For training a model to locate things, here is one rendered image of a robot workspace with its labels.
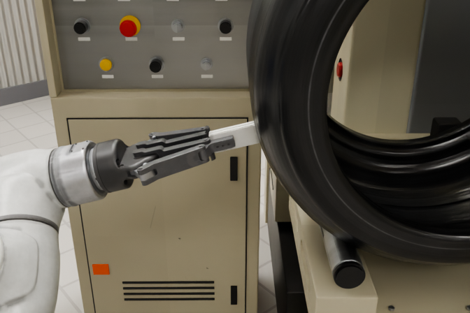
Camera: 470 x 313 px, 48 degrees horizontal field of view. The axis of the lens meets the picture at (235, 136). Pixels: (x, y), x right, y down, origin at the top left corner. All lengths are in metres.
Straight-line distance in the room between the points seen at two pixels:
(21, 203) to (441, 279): 0.66
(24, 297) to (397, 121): 0.73
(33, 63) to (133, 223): 2.66
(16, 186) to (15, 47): 3.27
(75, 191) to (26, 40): 3.31
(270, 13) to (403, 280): 0.52
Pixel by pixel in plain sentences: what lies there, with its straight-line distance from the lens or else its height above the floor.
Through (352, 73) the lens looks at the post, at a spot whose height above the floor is 1.07.
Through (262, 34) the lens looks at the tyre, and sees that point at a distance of 0.64.
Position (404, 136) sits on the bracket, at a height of 0.95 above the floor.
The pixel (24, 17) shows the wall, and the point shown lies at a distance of 4.02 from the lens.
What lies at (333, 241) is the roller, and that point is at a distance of 0.81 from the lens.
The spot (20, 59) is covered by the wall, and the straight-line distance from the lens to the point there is 4.06.
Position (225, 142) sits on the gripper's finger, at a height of 1.07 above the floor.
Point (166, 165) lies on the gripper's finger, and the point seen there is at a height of 1.05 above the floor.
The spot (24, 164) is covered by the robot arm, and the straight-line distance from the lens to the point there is 0.80.
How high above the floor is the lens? 1.39
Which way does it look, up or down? 25 degrees down
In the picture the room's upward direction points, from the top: straight up
